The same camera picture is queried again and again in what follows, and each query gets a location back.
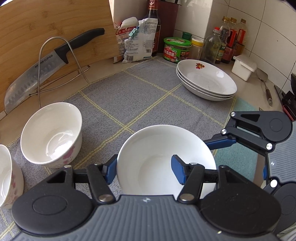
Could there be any white floral bowl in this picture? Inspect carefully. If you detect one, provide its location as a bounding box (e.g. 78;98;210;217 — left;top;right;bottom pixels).
20;102;82;169
0;145;24;209

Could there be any large white fruit plate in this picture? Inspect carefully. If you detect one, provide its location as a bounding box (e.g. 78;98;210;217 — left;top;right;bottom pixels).
176;70;234;97

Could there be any white fruit plate back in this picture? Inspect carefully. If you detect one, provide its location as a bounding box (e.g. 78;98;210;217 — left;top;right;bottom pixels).
177;59;237;96

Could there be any metal spatula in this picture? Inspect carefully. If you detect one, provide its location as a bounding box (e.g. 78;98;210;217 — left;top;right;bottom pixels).
256;68;273;106

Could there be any white plastic container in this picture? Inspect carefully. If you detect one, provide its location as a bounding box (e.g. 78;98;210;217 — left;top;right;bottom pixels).
231;55;257;81

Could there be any clear glass bottle red cap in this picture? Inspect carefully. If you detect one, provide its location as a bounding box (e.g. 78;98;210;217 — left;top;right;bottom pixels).
200;27;221;64

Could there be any yellow lid spice jar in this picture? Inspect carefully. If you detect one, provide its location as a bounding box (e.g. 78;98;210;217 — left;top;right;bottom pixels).
189;38;204;60

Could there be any green lid sauce jar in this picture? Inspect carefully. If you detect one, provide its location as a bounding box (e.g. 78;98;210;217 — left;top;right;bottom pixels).
163;37;192;63

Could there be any red label sauce bottle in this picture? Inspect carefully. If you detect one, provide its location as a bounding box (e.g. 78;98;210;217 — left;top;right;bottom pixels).
221;18;247;64

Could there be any green label oil bottle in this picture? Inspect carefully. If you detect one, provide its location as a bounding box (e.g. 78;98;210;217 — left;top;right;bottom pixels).
215;16;230;64

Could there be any green lid small jar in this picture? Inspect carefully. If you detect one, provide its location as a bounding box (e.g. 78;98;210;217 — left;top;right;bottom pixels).
182;32;192;41

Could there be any white plastic food bag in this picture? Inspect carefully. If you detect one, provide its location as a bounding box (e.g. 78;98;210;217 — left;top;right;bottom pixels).
122;18;154;63

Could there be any red white packet with clip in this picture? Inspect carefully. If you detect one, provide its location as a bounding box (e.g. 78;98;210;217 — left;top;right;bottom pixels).
113;16;138;63

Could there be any dark red knife block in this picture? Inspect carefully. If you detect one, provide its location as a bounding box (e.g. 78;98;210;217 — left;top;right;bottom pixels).
158;1;179;53

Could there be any dark vinegar bottle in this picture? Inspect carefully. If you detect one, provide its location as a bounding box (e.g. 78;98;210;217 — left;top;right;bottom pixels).
145;0;161;57

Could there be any bamboo cutting board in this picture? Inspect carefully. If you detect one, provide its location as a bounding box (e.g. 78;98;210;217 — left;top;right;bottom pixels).
1;0;119;110

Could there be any metal wire board rack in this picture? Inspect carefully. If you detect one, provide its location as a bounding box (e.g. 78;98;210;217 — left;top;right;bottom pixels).
30;32;93;108

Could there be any black handled santoku knife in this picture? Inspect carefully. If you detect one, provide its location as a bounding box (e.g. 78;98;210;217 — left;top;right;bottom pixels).
4;28;105;113

